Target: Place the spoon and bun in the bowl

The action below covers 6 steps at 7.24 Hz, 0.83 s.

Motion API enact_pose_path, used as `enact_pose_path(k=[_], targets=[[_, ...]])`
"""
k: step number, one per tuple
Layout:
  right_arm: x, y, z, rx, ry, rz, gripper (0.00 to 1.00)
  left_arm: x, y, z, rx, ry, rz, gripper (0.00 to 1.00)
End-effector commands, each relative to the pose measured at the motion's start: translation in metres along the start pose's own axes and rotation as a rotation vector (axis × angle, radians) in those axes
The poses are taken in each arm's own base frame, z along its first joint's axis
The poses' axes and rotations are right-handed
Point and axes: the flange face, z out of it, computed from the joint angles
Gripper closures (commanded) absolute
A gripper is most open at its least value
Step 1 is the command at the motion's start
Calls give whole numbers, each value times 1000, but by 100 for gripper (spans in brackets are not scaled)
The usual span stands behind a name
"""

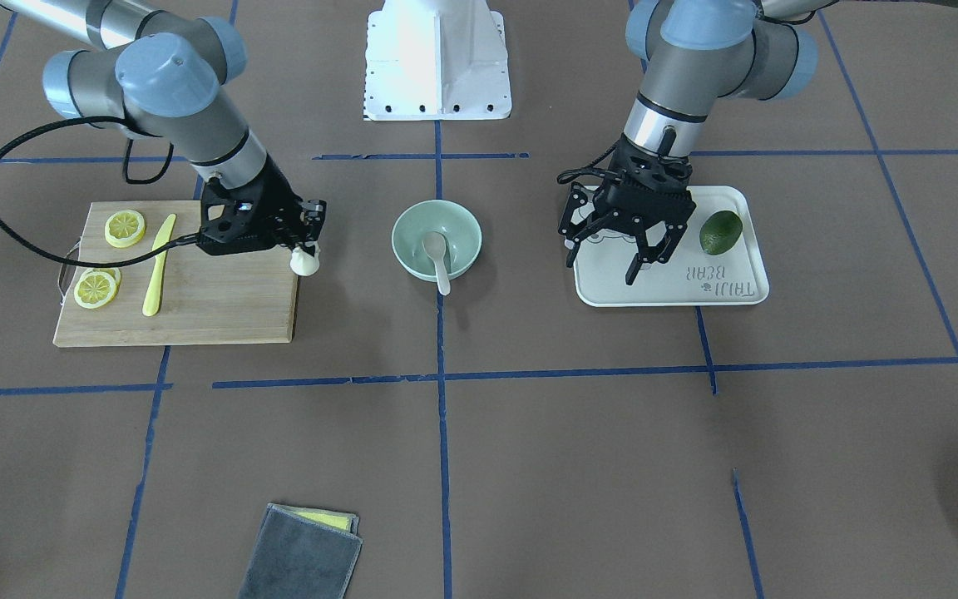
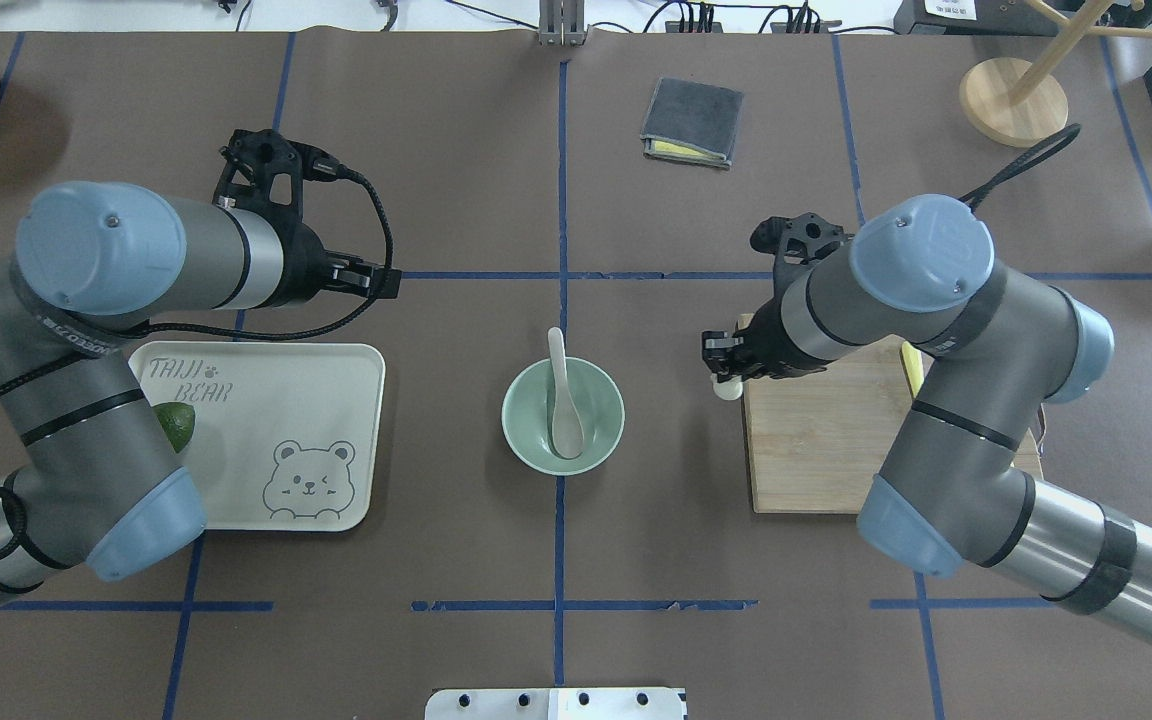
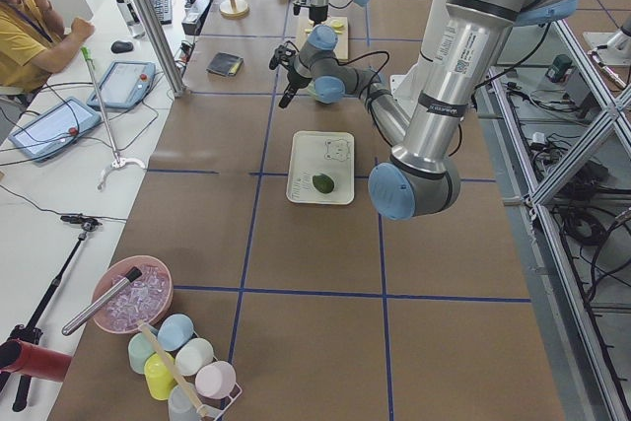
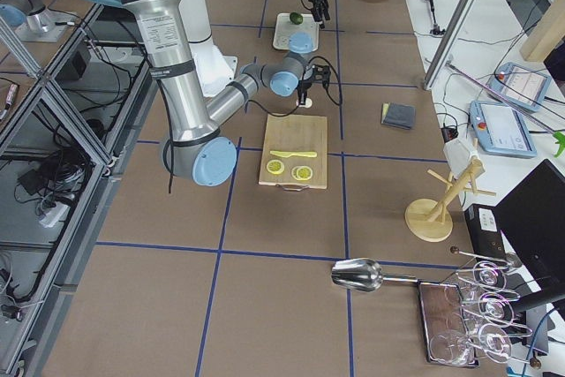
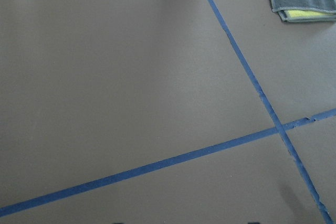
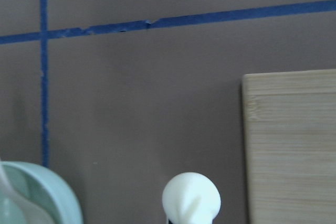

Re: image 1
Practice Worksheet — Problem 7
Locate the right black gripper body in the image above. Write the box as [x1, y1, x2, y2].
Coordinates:
[196, 158, 301, 255]

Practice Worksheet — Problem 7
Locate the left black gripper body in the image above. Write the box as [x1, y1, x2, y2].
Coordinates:
[594, 137, 696, 246]

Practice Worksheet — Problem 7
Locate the white steamed bun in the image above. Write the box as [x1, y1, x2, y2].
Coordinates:
[289, 243, 322, 277]

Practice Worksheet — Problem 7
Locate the white ceramic spoon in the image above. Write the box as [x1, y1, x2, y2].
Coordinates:
[422, 231, 452, 296]

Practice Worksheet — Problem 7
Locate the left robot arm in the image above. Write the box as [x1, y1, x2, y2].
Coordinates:
[556, 1, 827, 285]

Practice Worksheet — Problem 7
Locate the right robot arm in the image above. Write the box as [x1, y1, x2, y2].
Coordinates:
[2, 1, 327, 275]

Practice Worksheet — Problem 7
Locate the mint green bowl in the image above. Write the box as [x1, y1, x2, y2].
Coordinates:
[391, 200, 483, 285]

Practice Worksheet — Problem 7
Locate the cream bear tray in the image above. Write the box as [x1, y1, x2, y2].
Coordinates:
[571, 186, 769, 308]

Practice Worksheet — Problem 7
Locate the green avocado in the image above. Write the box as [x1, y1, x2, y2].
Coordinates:
[699, 210, 743, 255]

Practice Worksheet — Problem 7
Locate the bamboo cutting board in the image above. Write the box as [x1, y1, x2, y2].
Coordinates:
[53, 200, 298, 348]

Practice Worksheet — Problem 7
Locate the single lemon slice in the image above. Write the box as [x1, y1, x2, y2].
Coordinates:
[103, 209, 147, 249]

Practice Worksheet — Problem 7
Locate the yellow plastic knife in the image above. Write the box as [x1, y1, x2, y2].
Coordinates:
[141, 213, 176, 317]

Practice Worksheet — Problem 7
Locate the lower lemon slice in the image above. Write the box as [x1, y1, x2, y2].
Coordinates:
[83, 268, 122, 285]

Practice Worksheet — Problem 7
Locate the grey yellow folded cloth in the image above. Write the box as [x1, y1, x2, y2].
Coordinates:
[237, 502, 363, 598]

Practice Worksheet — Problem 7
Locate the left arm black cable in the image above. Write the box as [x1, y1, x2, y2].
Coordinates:
[556, 146, 623, 187]

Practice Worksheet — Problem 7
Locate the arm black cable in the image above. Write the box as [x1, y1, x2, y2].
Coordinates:
[0, 116, 201, 269]
[556, 146, 623, 187]

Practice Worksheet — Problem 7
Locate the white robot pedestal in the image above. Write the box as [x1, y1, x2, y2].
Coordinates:
[363, 1, 513, 121]

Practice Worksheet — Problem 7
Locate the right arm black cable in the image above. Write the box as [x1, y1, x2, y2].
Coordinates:
[0, 116, 201, 269]

